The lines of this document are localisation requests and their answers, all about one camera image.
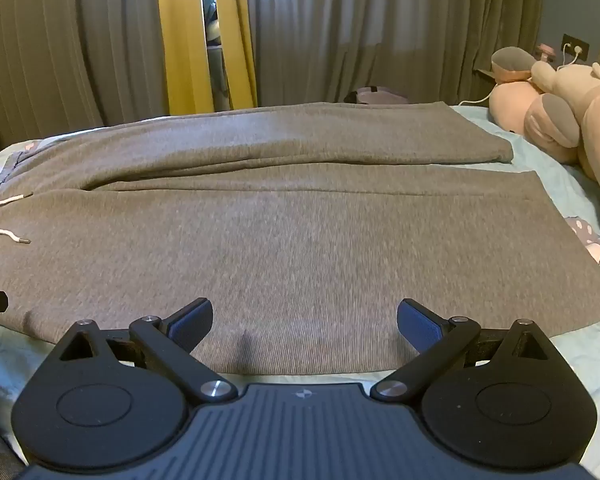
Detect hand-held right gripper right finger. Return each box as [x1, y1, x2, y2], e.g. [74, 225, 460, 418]
[369, 297, 551, 404]

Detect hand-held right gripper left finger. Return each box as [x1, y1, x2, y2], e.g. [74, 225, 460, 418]
[55, 297, 238, 404]

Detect grey pants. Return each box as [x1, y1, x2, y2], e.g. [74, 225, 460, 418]
[0, 101, 600, 376]

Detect light blue printed bed sheet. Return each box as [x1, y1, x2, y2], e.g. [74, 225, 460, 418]
[0, 103, 600, 480]

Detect dark grey bag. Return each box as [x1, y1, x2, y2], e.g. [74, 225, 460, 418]
[343, 86, 409, 106]

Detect pink plush toy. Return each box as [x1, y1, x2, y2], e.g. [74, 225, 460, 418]
[488, 46, 600, 182]

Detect grey curtain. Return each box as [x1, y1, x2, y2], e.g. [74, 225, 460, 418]
[0, 0, 172, 161]
[244, 0, 548, 110]

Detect yellow curtain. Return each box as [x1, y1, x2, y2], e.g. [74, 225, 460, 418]
[155, 0, 216, 116]
[214, 0, 259, 110]

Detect white charger cable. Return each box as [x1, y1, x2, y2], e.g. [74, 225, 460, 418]
[462, 42, 582, 107]

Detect dark wall socket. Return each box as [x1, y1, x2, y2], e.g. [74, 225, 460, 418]
[561, 34, 590, 61]

